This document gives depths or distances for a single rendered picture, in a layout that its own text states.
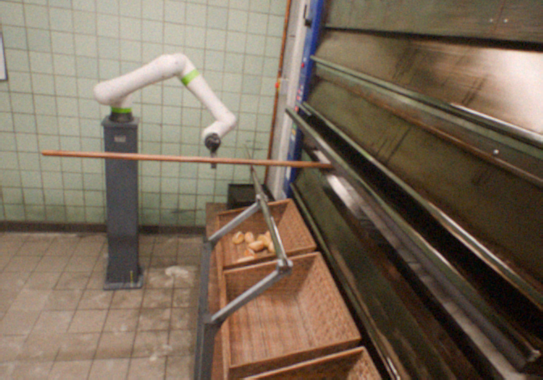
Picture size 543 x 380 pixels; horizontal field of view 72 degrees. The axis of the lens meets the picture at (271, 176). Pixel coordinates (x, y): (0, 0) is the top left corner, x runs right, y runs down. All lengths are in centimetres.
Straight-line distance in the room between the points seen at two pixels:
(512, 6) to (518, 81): 18
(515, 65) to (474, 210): 33
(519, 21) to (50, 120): 301
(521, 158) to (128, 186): 218
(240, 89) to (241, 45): 33
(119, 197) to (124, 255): 45
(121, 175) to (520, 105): 218
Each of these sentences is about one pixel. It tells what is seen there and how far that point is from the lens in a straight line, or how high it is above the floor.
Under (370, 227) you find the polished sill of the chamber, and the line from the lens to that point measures 152.
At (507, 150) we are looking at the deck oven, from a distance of 96.
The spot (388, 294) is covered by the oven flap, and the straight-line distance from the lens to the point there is 141.
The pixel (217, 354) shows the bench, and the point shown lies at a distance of 172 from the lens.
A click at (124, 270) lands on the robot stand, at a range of 292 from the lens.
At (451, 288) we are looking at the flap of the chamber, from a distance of 86.
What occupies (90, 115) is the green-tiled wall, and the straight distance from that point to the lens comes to 324.
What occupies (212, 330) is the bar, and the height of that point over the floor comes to 92.
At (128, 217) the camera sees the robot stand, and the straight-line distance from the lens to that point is 269.
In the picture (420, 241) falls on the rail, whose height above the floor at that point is 144.
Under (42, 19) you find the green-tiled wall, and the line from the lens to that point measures 323.
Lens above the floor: 185
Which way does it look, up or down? 22 degrees down
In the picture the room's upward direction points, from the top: 8 degrees clockwise
